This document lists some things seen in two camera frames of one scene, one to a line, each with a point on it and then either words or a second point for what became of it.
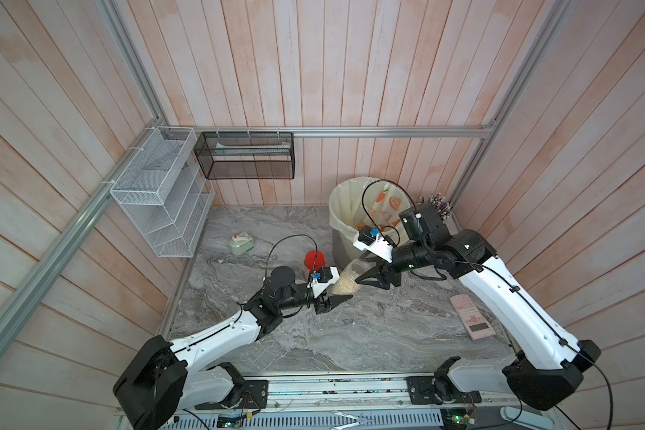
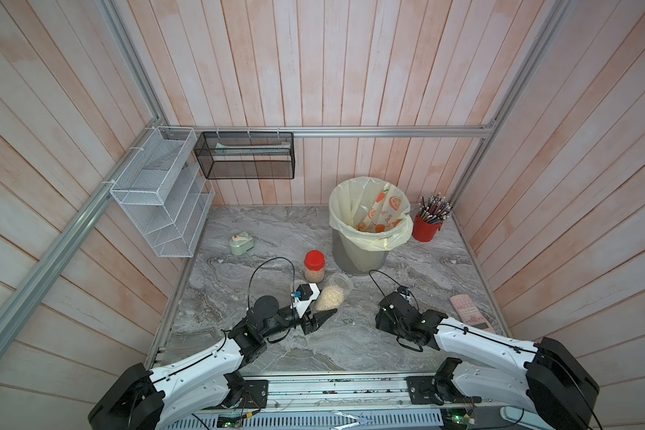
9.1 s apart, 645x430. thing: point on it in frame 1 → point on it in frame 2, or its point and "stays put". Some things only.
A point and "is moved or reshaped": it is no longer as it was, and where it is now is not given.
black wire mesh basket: x=246 y=155 stays put
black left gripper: x=329 y=305 → x=317 y=321
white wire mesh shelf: x=167 y=191 stays put
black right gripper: x=382 y=272 → x=381 y=321
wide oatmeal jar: x=345 y=284 is moved or reshaped
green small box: x=241 y=243 stays put
